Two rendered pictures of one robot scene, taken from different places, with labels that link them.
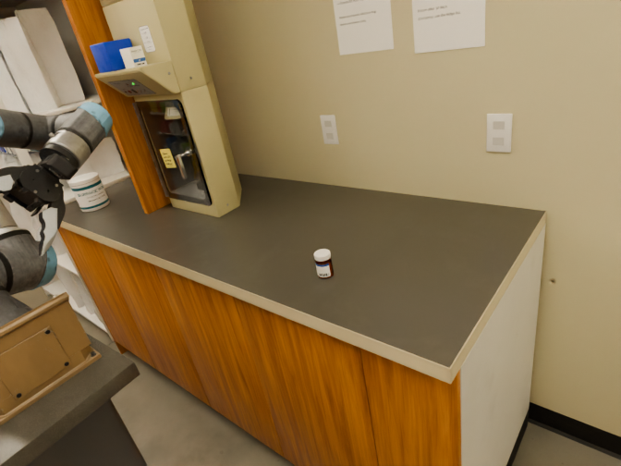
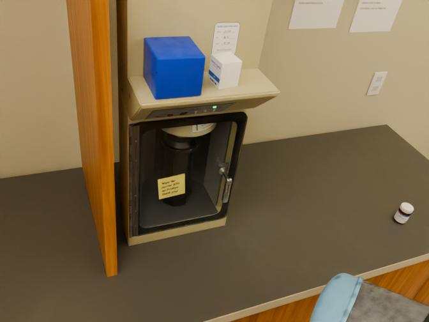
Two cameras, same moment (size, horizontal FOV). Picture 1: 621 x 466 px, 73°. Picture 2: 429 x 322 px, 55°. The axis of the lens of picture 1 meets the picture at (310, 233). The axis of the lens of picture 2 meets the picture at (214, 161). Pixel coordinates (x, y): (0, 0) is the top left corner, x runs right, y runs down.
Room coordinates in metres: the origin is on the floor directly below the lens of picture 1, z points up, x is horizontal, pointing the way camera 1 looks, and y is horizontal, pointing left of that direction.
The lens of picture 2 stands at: (1.27, 1.24, 1.94)
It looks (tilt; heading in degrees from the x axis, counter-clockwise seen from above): 38 degrees down; 288
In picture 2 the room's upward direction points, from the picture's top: 9 degrees clockwise
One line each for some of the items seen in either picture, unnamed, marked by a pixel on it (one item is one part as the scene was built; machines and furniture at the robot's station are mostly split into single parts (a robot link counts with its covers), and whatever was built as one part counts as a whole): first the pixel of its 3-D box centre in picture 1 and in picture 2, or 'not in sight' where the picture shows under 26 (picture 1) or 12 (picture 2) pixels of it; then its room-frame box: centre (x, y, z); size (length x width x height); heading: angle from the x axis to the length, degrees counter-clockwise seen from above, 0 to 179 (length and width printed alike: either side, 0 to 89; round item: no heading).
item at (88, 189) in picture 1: (89, 191); not in sight; (1.93, 0.98, 1.02); 0.13 x 0.13 x 0.15
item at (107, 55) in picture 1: (115, 55); (172, 67); (1.62, 0.55, 1.56); 0.10 x 0.10 x 0.09; 46
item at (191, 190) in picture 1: (173, 153); (186, 177); (1.60, 0.45, 1.19); 0.30 x 0.01 x 0.40; 46
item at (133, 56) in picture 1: (133, 56); (224, 69); (1.54, 0.46, 1.54); 0.05 x 0.05 x 0.06; 54
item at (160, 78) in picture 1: (136, 83); (203, 103); (1.56, 0.49, 1.46); 0.32 x 0.12 x 0.10; 46
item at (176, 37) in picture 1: (190, 108); (175, 110); (1.70, 0.36, 1.33); 0.32 x 0.25 x 0.77; 46
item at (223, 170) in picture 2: (185, 165); (225, 185); (1.50, 0.40, 1.17); 0.05 x 0.03 x 0.10; 136
